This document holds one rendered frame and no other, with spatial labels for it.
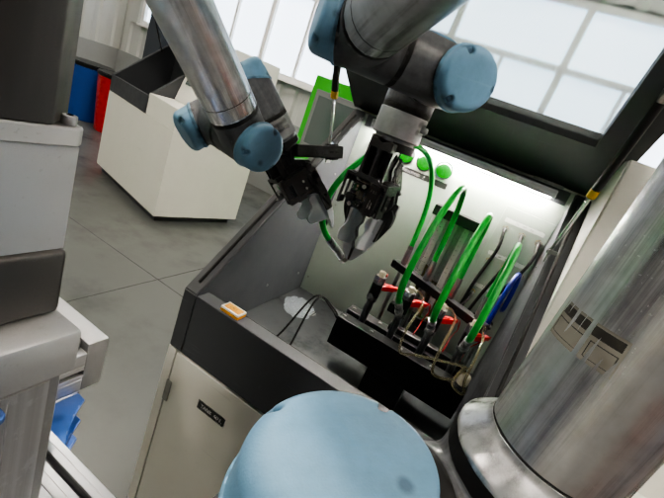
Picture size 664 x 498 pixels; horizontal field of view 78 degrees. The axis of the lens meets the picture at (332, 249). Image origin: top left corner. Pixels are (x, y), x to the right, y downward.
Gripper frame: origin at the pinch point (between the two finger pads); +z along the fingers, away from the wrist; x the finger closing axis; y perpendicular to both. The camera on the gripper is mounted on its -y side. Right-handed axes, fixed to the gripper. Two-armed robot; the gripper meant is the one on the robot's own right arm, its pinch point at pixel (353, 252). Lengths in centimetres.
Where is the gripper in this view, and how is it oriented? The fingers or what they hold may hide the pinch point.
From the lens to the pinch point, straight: 72.1
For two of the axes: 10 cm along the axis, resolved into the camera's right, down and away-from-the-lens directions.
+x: 8.3, 4.5, -3.3
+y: -4.3, 1.5, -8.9
